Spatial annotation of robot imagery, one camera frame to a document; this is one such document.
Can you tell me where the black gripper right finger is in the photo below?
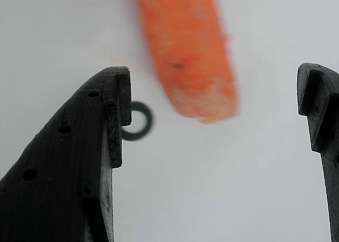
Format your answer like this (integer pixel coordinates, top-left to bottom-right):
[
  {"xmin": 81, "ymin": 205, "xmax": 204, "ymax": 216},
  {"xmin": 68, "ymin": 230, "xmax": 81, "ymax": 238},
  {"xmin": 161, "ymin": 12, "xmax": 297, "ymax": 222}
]
[{"xmin": 296, "ymin": 62, "xmax": 339, "ymax": 242}]

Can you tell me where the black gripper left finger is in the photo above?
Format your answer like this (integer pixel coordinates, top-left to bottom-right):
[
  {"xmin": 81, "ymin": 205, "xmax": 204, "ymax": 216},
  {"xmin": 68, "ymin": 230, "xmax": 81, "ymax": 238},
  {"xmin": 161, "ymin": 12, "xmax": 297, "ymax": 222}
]
[{"xmin": 0, "ymin": 66, "xmax": 132, "ymax": 242}]

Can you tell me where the orange carrot piece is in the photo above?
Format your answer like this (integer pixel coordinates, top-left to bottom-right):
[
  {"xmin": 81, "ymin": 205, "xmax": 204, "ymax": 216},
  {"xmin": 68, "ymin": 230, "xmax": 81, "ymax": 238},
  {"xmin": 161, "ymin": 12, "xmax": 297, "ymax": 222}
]
[{"xmin": 133, "ymin": 0, "xmax": 240, "ymax": 125}]

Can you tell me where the large white paper sheet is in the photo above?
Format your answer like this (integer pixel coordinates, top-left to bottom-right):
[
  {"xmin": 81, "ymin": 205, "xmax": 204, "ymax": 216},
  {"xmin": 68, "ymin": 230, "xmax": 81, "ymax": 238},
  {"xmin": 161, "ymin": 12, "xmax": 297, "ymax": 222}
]
[{"xmin": 0, "ymin": 0, "xmax": 339, "ymax": 242}]

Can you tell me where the small black ring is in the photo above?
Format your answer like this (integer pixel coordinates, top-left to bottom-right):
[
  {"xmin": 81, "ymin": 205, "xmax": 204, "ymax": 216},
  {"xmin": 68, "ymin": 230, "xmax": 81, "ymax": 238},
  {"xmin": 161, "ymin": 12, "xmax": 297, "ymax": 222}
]
[{"xmin": 121, "ymin": 101, "xmax": 154, "ymax": 142}]

